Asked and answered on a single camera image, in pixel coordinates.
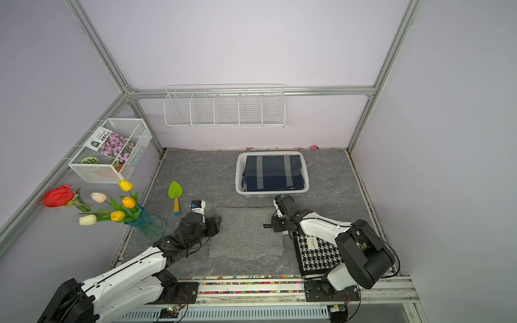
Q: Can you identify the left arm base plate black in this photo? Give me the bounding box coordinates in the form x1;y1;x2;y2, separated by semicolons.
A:
152;282;199;305

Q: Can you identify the tulip bouquet in teal vase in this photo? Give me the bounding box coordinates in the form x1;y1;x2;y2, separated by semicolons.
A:
74;180;165;241

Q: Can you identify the white wire wall shelf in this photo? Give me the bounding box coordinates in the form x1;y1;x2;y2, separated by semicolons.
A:
164;83;286;128

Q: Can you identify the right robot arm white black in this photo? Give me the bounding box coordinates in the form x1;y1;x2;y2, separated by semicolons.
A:
271;195;397;295

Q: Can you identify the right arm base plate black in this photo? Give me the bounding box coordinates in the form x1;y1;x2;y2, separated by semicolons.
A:
304;279;359;302

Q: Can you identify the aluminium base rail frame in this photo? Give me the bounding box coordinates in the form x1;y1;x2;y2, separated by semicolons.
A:
113;276;428;322

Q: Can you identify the purple flower seed packet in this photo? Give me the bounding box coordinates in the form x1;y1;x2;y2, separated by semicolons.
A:
84;127;136;163

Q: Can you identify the red artificial rose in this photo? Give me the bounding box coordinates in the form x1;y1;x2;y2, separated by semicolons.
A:
43;184;92;213

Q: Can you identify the green toy shovel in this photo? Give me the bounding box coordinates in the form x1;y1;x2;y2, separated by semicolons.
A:
168;181;183;216

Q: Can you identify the white plastic perforated basket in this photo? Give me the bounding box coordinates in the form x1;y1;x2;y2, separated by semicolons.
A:
235;151;311;199

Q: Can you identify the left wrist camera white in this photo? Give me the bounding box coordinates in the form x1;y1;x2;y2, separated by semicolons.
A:
191;200;206;215

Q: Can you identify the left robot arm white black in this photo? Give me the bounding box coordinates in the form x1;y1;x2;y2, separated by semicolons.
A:
39;212;222;322

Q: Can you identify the navy grey plaid scarf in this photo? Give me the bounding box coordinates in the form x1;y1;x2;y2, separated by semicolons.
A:
241;154;306;193

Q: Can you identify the white wire side basket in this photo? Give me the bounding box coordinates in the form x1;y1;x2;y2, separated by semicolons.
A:
68;118;152;184

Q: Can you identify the black white houndstooth scarf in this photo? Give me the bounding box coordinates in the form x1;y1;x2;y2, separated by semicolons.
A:
294;235;343;277

